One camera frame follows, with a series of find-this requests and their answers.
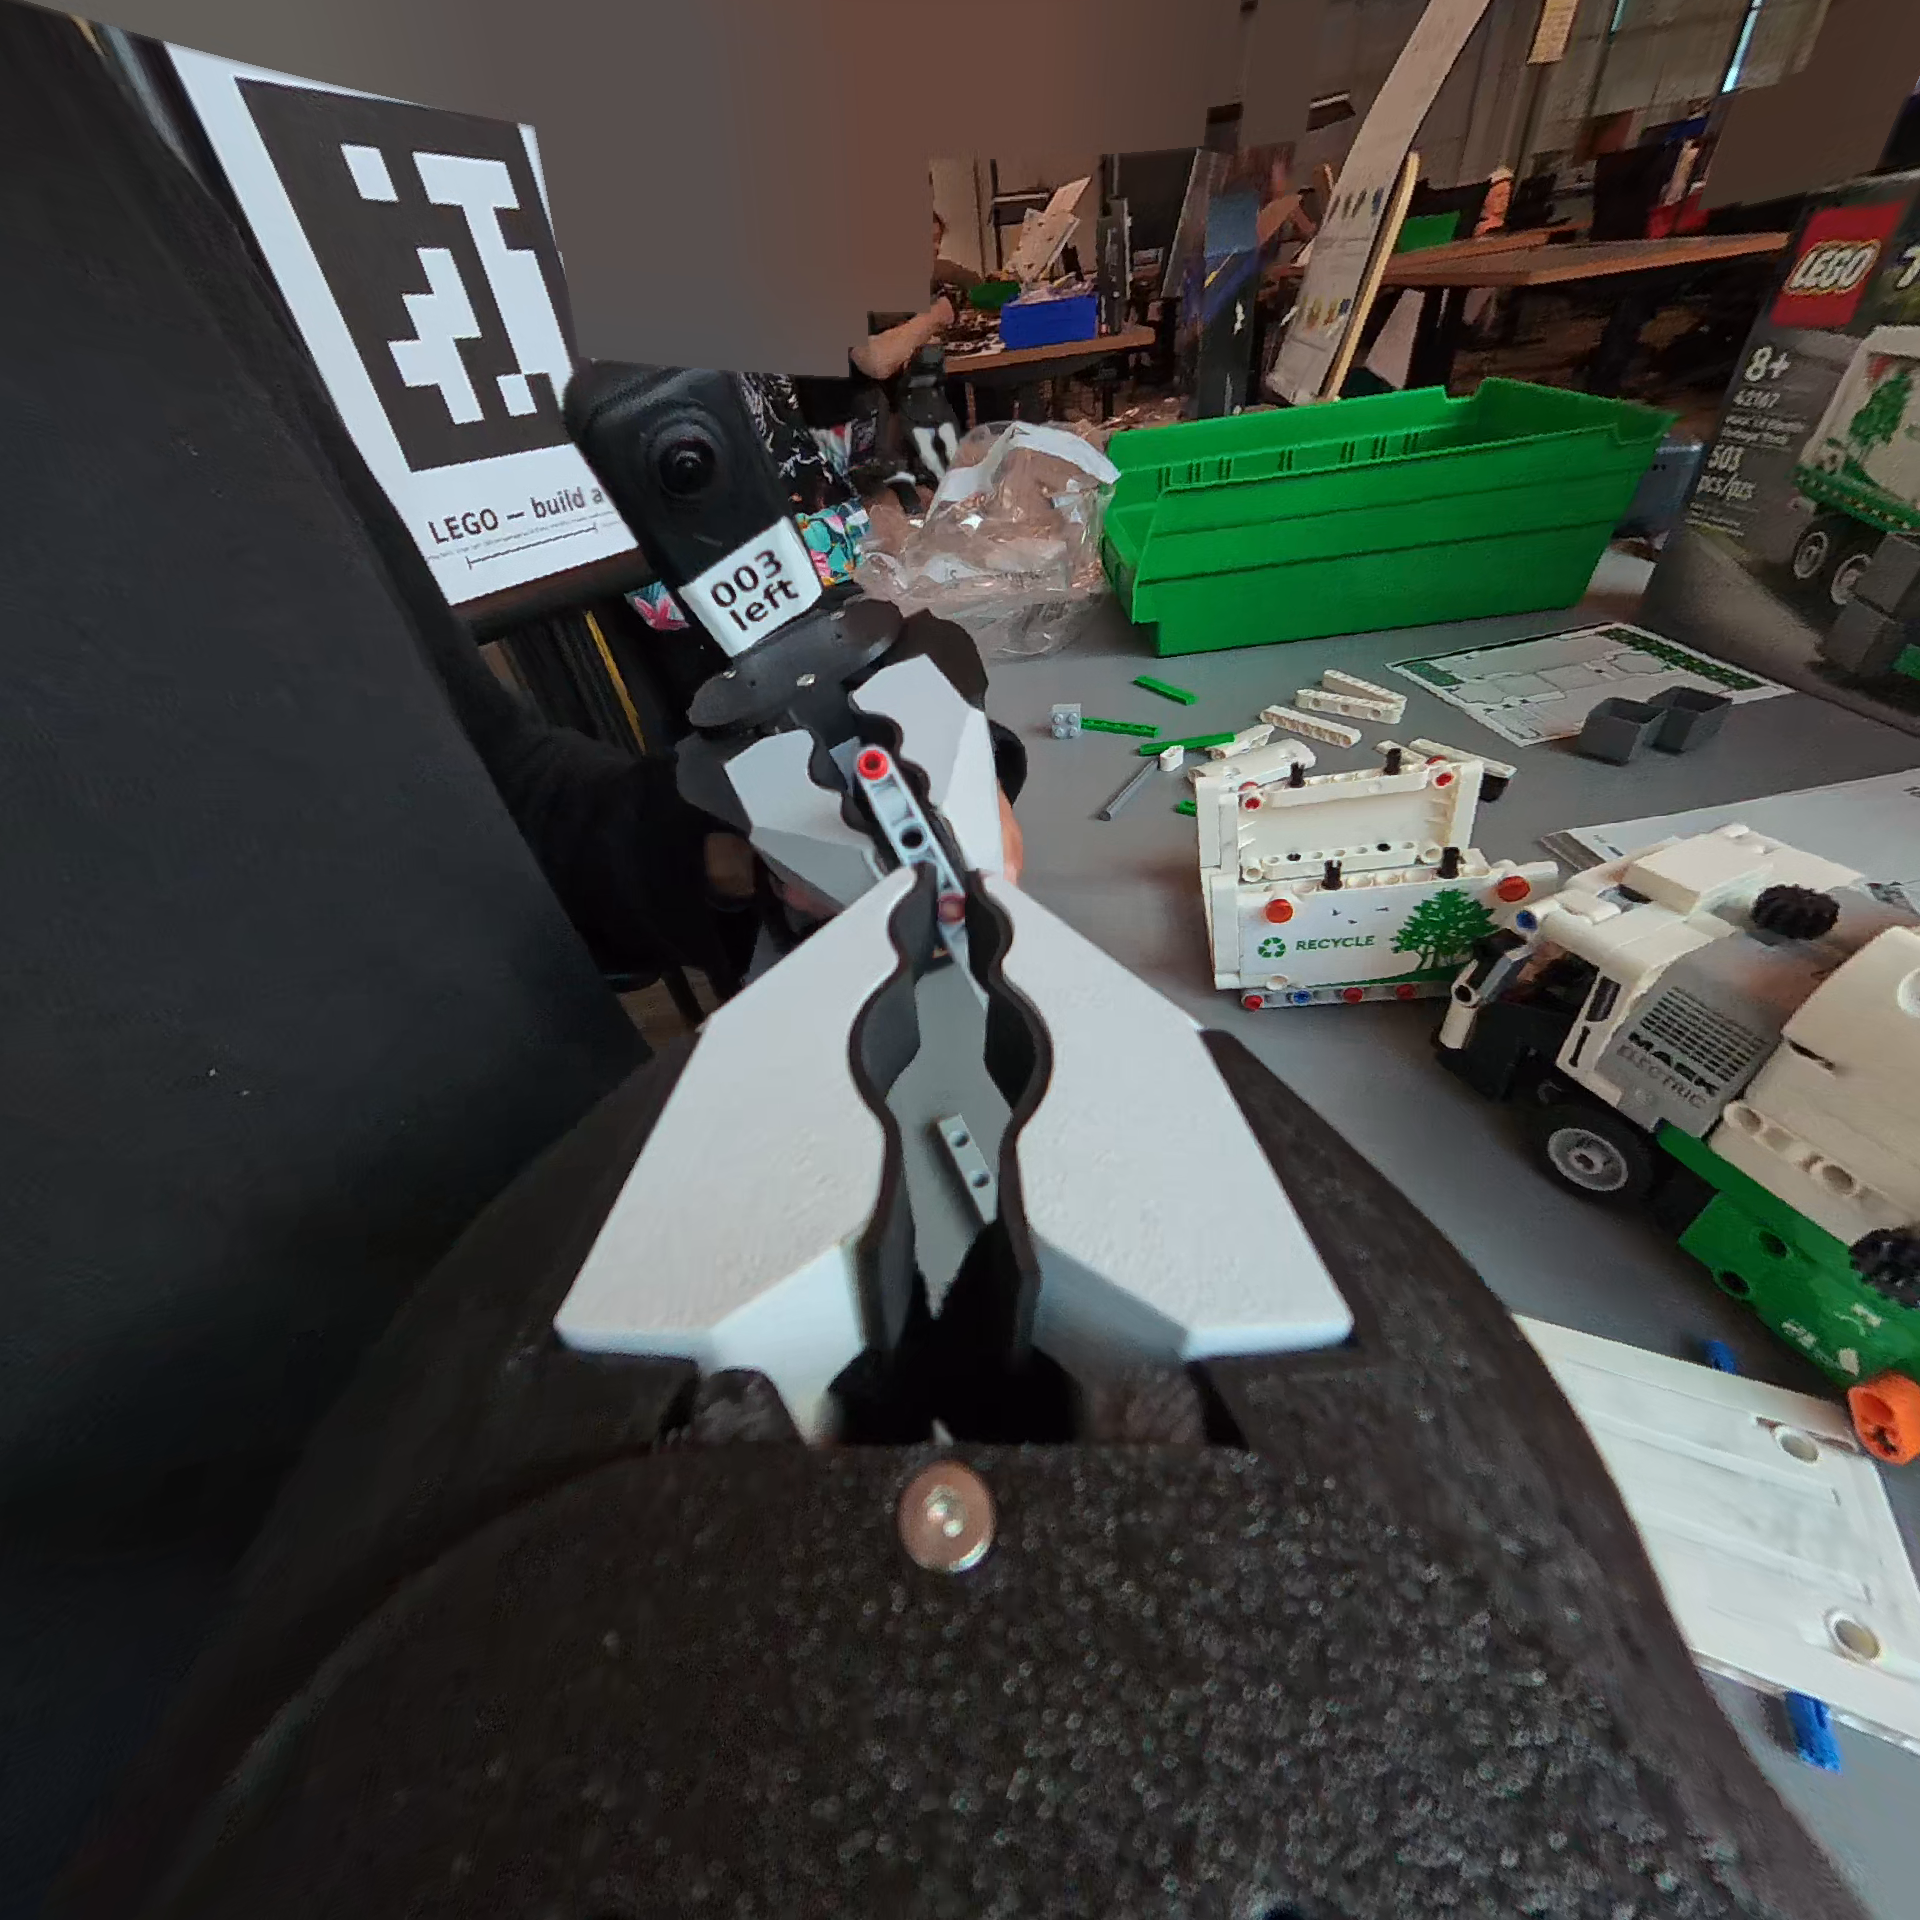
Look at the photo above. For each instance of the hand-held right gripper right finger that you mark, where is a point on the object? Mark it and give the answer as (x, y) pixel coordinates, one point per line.
(1186, 1187)

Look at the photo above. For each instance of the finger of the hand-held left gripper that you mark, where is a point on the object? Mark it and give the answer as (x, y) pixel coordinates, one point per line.
(945, 750)
(787, 815)

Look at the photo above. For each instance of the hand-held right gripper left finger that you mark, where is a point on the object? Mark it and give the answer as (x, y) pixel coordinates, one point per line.
(724, 1187)

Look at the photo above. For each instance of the grey lego beam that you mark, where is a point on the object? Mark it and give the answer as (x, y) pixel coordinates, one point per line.
(908, 820)
(965, 1161)

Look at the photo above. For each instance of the person's left forearm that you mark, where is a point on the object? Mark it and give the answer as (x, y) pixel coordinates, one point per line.
(635, 853)

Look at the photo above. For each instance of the long green lego plate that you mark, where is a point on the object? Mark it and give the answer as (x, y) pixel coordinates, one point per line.
(1186, 743)
(1120, 730)

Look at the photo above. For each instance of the grey lego axle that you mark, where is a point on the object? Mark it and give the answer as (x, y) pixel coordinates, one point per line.
(1131, 789)

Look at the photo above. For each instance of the white curved lego panel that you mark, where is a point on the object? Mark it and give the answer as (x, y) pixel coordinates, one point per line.
(1230, 743)

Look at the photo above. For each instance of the white lego garbage body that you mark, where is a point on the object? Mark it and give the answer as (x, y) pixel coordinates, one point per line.
(1353, 933)

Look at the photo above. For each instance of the white lego beam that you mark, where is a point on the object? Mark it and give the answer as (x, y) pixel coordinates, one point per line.
(1448, 759)
(1310, 730)

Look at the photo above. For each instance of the white and green lego truck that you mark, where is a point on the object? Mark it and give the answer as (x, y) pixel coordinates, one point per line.
(1648, 1036)

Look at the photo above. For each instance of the lego sticker sheet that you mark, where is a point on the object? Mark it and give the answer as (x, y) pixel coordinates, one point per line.
(1501, 672)

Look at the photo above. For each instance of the white lego panel blue pins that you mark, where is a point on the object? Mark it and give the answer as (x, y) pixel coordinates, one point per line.
(1696, 1483)

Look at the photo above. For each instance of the lego instruction booklet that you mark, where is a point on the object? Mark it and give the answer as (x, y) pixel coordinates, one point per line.
(1847, 809)

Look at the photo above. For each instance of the black lego set box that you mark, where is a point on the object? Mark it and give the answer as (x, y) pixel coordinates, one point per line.
(1739, 449)

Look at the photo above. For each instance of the person's left hand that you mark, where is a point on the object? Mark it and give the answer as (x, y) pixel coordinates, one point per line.
(794, 900)

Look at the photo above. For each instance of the clear plastic bag pile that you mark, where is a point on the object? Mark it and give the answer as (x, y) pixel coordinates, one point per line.
(975, 527)

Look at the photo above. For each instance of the brown work table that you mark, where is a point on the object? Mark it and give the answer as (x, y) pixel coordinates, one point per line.
(1046, 356)

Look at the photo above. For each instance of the blue storage crate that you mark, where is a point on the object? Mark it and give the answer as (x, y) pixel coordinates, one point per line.
(1046, 315)

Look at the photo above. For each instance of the grey plastic tray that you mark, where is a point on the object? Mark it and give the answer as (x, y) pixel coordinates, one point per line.
(1620, 731)
(1689, 721)

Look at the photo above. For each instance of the leaning white board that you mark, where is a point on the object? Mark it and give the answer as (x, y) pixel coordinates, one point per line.
(1353, 220)

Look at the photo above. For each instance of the wooden work table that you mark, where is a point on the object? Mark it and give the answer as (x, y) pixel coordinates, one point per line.
(1576, 259)

